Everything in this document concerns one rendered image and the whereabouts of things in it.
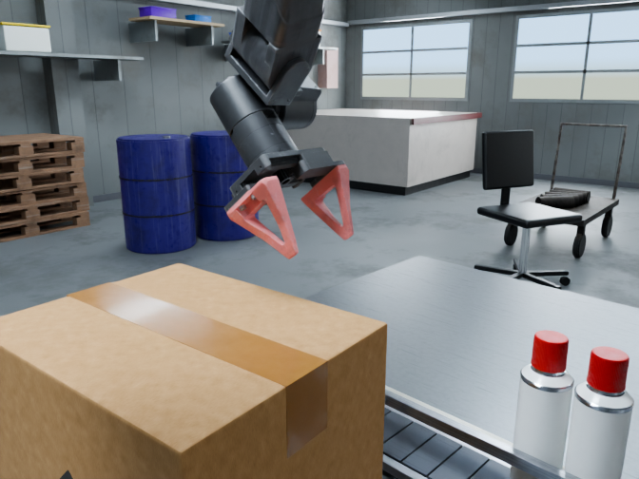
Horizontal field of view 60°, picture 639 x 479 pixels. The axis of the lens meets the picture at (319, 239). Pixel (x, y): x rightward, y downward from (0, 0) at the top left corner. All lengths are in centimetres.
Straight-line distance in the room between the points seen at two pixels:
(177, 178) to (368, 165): 334
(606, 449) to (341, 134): 711
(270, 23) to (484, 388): 72
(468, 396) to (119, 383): 67
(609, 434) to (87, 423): 46
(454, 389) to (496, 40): 837
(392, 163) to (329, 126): 109
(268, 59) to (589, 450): 49
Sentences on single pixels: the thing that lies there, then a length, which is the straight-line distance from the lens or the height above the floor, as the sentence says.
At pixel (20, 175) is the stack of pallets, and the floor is 57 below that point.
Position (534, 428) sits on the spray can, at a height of 99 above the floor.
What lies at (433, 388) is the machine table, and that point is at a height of 83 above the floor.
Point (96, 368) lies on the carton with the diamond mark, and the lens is 47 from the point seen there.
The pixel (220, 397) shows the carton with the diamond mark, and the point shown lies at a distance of 41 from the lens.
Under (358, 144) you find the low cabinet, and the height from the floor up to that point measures 59.
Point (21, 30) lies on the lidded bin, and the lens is 619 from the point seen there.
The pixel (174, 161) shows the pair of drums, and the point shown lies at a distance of 466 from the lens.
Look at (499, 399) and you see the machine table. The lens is 101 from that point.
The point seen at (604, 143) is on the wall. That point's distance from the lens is 873.
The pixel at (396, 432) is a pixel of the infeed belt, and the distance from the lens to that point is 80.
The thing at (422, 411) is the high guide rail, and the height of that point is 96.
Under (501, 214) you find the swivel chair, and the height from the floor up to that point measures 53.
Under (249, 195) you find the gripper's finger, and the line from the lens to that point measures 54.
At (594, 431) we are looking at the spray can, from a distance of 62.
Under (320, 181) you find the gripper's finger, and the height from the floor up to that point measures 123.
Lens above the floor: 133
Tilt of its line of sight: 15 degrees down
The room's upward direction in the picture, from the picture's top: straight up
